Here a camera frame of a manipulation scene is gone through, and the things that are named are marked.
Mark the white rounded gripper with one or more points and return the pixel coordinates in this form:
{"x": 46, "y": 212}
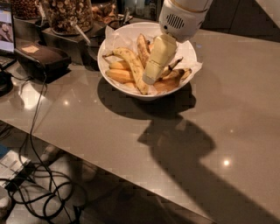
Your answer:
{"x": 183, "y": 24}

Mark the small banana at back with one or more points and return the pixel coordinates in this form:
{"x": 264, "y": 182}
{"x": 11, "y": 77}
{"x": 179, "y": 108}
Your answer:
{"x": 150, "y": 45}

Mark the long spotted banana front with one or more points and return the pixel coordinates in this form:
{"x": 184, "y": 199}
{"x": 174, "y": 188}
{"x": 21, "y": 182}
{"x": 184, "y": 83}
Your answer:
{"x": 135, "y": 66}

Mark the brown banana right side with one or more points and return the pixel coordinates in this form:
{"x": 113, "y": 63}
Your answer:
{"x": 172, "y": 80}

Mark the yellow banana lower left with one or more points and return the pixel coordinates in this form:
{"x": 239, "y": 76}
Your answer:
{"x": 122, "y": 76}

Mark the yellow banana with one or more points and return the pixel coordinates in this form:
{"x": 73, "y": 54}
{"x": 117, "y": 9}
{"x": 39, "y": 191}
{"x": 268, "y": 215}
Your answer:
{"x": 122, "y": 76}
{"x": 121, "y": 64}

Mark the yellow banana upper left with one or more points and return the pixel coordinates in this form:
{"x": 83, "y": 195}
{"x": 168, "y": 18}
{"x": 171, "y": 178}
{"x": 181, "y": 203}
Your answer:
{"x": 121, "y": 64}

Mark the white paper bowl liner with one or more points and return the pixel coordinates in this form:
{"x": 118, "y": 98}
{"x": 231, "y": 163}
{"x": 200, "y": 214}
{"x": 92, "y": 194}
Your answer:
{"x": 117, "y": 74}

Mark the white ceramic bowl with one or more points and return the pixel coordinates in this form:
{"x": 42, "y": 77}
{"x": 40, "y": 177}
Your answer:
{"x": 126, "y": 36}

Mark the glass jar of snacks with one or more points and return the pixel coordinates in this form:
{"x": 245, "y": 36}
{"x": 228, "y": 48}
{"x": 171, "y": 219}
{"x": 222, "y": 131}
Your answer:
{"x": 104, "y": 11}

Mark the dark tray stand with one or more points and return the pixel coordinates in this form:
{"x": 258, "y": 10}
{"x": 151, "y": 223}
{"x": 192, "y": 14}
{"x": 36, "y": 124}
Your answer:
{"x": 74, "y": 46}

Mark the glass jar of nuts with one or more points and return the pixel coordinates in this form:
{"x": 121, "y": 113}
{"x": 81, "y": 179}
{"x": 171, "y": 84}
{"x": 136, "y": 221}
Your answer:
{"x": 63, "y": 14}

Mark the dark brown pouch case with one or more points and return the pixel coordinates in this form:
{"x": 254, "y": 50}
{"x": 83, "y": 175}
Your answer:
{"x": 43, "y": 63}

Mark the glass jar far left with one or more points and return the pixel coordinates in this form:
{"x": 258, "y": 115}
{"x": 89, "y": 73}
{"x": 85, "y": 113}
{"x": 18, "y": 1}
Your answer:
{"x": 25, "y": 9}

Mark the laptop screen at left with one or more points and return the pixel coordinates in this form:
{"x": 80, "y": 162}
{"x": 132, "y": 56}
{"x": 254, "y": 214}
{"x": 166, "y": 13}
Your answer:
{"x": 7, "y": 40}

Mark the white power adapter box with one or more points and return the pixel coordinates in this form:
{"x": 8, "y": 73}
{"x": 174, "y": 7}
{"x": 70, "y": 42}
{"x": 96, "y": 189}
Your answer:
{"x": 11, "y": 164}

